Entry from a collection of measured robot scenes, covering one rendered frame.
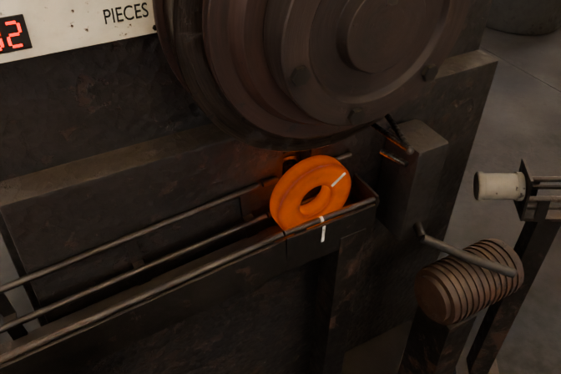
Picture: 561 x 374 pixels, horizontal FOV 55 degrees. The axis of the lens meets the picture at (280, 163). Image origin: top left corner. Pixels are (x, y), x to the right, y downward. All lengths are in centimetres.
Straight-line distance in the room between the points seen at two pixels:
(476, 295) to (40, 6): 94
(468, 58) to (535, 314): 97
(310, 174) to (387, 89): 24
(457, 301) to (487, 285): 8
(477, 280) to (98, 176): 77
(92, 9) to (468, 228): 162
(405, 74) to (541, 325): 126
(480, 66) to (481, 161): 126
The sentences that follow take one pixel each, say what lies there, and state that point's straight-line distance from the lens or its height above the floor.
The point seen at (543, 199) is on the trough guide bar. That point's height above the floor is 67.
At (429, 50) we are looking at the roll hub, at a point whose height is 106.
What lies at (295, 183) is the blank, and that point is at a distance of 90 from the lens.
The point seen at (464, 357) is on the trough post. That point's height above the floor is 1.
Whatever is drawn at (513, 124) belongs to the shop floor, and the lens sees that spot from 271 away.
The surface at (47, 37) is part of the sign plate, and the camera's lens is 76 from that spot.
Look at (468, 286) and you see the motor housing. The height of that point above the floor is 52.
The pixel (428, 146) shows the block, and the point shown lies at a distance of 103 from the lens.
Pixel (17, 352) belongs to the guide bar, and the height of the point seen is 68.
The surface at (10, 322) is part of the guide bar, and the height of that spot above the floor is 67.
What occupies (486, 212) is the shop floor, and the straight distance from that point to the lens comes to 217.
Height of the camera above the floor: 139
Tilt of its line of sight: 39 degrees down
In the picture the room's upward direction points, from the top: 2 degrees clockwise
